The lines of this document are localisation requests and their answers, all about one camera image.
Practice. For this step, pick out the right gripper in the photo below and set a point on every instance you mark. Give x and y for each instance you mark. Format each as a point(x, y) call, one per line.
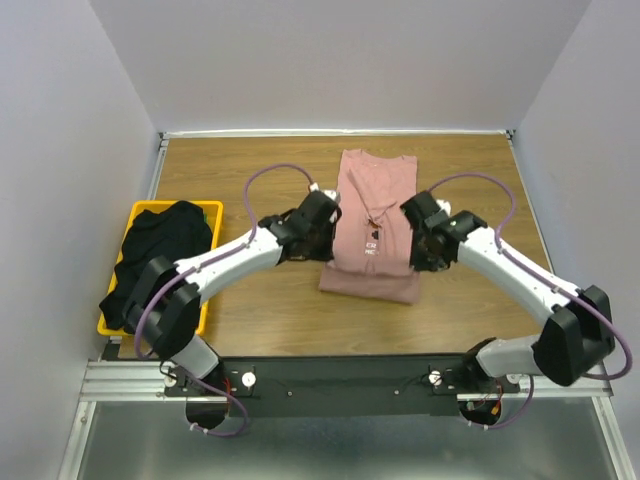
point(422, 248)

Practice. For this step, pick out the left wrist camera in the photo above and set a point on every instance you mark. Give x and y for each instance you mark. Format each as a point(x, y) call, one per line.
point(331, 194)

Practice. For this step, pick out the pink printed t-shirt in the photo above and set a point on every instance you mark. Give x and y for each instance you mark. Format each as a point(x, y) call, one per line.
point(373, 239)

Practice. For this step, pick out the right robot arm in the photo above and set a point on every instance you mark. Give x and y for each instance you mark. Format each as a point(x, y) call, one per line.
point(575, 333)

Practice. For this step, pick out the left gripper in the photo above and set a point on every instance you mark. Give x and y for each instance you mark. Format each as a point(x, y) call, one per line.
point(323, 240)

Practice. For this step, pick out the black t-shirt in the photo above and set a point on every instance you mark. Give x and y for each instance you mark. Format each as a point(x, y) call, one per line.
point(155, 250)

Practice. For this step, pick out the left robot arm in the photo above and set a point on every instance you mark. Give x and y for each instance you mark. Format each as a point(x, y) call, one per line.
point(164, 307)

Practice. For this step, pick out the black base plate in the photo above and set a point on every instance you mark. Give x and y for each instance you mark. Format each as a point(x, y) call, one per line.
point(343, 386)

